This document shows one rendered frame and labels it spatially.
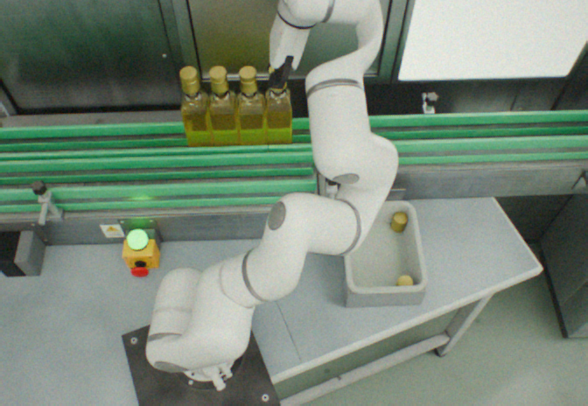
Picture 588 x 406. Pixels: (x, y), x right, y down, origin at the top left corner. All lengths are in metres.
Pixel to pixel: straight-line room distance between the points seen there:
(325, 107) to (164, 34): 0.60
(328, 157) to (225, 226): 0.60
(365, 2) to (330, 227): 0.35
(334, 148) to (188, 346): 0.37
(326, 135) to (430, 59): 0.61
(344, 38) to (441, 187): 0.44
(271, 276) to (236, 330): 0.11
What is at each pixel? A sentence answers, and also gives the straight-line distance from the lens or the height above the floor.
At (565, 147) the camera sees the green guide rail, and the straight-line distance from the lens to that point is 1.47.
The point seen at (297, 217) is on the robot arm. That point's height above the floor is 1.32.
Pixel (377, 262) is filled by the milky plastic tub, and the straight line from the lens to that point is 1.37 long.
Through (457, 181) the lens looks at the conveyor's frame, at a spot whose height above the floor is 0.83.
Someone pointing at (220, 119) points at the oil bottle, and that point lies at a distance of 1.23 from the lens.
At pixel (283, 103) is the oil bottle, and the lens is 1.20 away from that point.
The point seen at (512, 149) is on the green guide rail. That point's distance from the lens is 1.42.
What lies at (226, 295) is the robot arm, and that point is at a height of 1.16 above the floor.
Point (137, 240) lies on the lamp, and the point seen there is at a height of 0.85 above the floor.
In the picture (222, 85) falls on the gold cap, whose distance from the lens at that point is 1.17.
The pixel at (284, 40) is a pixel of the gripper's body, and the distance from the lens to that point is 1.05.
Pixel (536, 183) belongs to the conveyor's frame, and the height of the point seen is 0.81.
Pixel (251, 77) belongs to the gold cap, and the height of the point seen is 1.16.
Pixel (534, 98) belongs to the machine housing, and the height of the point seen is 0.87.
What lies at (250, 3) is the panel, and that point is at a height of 1.22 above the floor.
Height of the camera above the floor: 1.99
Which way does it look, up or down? 57 degrees down
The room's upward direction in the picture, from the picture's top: straight up
